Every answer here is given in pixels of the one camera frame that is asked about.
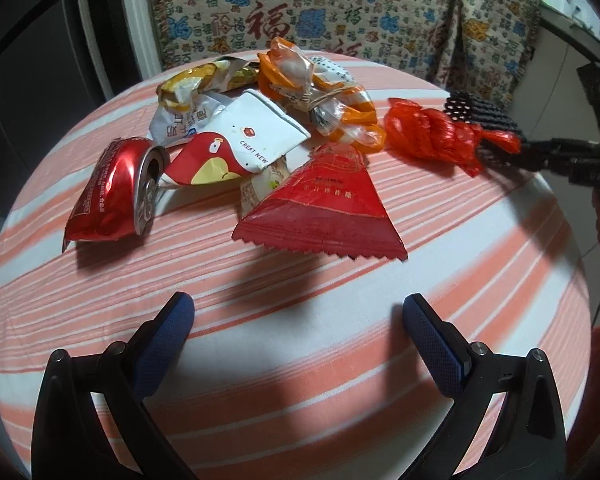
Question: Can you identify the red plastic bag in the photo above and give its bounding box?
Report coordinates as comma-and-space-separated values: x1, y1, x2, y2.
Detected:
384, 98, 521, 178

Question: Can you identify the orange clear plastic wrapper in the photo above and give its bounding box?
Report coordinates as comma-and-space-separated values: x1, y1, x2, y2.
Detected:
258, 37, 386, 154

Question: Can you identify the red snack wrapper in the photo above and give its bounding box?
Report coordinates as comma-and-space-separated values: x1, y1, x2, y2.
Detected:
232, 143, 407, 261

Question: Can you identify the white red creat new wrapper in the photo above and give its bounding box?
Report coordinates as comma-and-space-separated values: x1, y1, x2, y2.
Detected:
162, 89, 310, 186

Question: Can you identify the small beige transparent wrapper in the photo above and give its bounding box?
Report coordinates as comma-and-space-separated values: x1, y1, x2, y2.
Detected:
240, 156, 290, 218

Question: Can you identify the crushed red soda can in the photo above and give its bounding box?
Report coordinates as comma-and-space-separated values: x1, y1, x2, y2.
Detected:
62, 136, 170, 247

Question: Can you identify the yellow white snack bag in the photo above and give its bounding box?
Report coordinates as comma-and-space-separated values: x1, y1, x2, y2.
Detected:
149, 56, 259, 148

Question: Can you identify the patterned fu character cloth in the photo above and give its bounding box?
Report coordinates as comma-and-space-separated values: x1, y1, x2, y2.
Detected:
149, 0, 541, 106

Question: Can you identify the striped pink white tablecloth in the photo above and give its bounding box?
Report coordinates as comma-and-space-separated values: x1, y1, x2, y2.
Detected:
0, 80, 591, 479

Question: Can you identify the black refrigerator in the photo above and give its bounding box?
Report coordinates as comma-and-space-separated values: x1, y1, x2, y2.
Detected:
0, 0, 140, 214

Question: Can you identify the white door frame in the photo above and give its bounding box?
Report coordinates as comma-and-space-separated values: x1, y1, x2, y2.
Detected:
76, 0, 162, 101

